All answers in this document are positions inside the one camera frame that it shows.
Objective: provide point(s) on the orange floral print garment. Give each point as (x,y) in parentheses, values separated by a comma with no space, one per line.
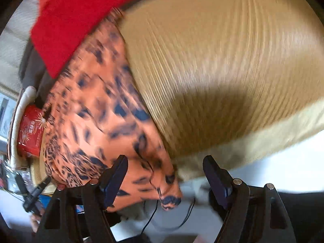
(101,106)

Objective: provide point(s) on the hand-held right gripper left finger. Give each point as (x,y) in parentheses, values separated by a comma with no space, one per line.
(115,179)

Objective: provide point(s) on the red cloth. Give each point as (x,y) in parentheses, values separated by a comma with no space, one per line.
(76,25)

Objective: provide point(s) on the tan woven mat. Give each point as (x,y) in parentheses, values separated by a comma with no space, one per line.
(215,68)

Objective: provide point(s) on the white padded rim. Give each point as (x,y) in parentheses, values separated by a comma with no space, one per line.
(19,106)

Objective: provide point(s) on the dark brown cushion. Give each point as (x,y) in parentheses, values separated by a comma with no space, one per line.
(33,73)

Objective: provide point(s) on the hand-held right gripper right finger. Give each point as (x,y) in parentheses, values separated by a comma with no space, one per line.
(215,177)

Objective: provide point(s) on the black tool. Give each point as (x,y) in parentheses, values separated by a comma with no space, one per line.
(34,196)

